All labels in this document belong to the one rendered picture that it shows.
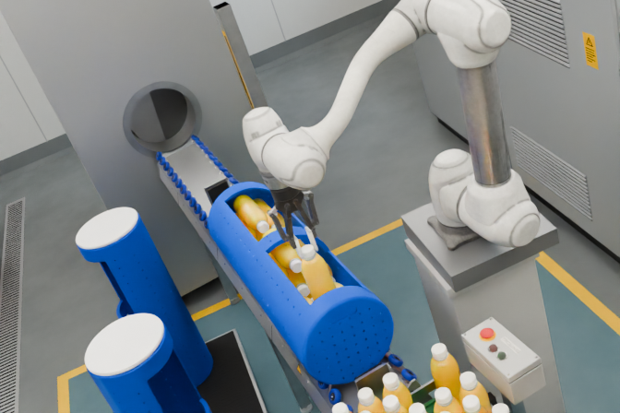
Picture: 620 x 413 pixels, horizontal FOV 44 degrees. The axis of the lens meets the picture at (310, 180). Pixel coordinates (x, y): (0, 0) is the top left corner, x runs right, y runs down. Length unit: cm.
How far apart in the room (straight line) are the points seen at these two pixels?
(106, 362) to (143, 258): 80
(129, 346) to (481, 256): 117
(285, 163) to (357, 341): 66
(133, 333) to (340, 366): 79
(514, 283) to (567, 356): 104
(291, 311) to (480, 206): 60
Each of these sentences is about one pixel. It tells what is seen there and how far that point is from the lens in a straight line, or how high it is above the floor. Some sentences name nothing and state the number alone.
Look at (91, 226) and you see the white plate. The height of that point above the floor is 104.
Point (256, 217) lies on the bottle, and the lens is 267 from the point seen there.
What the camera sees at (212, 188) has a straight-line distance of 321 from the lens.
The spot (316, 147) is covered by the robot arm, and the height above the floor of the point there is 173.
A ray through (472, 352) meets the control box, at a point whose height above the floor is 107.
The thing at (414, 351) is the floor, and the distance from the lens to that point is 369.
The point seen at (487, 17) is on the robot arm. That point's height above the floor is 186.
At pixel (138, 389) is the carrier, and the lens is 264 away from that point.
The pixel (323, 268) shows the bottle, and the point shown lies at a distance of 215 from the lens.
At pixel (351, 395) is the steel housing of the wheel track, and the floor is 93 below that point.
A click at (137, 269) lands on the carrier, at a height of 86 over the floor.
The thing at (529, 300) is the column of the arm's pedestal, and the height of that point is 80.
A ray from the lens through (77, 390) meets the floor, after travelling 440.
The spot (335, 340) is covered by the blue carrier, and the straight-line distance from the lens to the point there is 218.
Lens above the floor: 256
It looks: 30 degrees down
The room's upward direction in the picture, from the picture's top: 20 degrees counter-clockwise
